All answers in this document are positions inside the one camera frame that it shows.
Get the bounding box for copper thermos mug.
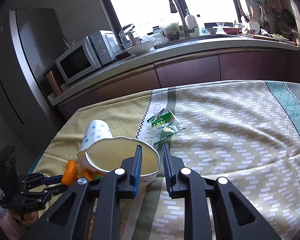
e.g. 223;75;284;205
44;69;63;96

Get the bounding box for white soap bottle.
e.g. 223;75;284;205
185;8;200;37

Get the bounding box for glass electric kettle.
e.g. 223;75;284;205
119;24;141;48

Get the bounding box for dark red lidded container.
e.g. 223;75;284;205
115;50;131;61

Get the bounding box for brown lower cabinets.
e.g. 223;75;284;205
57;48;300;120

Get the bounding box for grey refrigerator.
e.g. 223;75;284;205
0;8;64;155

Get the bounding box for white microwave oven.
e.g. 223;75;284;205
55;30;120;85

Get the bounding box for green candy wrapper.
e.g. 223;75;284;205
147;108;185;145

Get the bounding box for kitchen faucet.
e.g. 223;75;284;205
168;0;190;37

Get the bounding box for white ceramic bowl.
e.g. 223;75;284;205
127;40;154;56

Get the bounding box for paper cup with blue dots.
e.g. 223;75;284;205
76;119;114;165

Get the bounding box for hanging frying pan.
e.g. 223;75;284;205
282;9;296;29

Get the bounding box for yellow patterned tablecloth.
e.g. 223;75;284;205
34;81;300;239

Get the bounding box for pink sleeve forearm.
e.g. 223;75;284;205
0;212;27;239

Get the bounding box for left hand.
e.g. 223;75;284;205
10;210;38;228

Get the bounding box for orange peel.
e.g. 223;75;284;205
61;159;103;187

